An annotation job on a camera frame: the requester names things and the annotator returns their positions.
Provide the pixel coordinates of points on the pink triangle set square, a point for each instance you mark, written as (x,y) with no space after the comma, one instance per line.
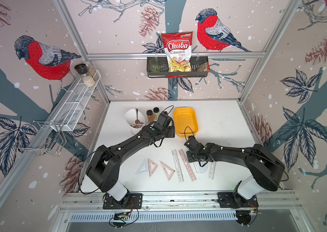
(169,172)
(152,167)

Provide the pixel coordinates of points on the black lid jar on shelf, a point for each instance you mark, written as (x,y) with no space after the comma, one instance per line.
(82,69)

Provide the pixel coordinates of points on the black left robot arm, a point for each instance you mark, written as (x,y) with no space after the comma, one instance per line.
(104,167)

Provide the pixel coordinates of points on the yellow plastic storage box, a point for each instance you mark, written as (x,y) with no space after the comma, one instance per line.
(185,122)

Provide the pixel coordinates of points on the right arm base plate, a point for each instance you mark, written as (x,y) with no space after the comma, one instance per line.
(232,200)

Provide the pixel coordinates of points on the clear triangle set square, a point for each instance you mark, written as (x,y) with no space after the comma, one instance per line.
(143,168)

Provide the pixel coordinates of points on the clear thin straight ruler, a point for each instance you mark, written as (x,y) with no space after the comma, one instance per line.
(196,167)

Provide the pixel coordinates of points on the metal spoon in bowl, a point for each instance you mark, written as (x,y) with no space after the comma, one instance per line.
(137,121)

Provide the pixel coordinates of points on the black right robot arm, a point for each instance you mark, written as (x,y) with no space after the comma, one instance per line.
(265,168)

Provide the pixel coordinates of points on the clear short stencil ruler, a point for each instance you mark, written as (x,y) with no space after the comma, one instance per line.
(212,169)

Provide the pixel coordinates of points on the chrome wire rack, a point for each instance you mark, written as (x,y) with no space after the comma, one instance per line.
(41,137)

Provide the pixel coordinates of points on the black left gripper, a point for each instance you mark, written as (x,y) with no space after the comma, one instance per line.
(172,131)

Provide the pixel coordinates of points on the white bowl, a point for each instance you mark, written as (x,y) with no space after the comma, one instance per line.
(130,117)

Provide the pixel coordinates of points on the glass jar on shelf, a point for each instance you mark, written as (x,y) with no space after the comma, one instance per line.
(91,70)

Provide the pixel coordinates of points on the red Chuba chips bag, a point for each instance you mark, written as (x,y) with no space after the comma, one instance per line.
(178,50)

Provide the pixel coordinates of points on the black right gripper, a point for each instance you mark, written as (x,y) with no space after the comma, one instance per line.
(188,157)

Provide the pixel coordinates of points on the clear long stencil ruler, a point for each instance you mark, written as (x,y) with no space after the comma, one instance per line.
(177,166)

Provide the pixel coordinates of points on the clear blue protractor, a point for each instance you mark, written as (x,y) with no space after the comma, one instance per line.
(202,166)

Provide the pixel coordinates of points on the spice jar pale powder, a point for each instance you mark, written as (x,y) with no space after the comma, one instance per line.
(156,113)

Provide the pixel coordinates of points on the pink long stencil ruler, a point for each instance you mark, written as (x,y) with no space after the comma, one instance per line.
(187,165)

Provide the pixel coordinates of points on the pink triangle set square right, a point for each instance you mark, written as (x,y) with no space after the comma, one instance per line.
(169,172)

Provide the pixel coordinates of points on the black wire wall basket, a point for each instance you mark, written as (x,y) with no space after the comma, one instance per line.
(162,68)

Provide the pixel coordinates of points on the pink triangle set square left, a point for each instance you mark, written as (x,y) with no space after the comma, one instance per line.
(152,167)

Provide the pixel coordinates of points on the spice jar orange powder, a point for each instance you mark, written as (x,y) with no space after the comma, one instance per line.
(150,115)

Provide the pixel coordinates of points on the white wire wall shelf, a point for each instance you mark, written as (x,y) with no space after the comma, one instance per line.
(76,99)

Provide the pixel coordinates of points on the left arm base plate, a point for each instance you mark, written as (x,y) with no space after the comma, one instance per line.
(131,200)

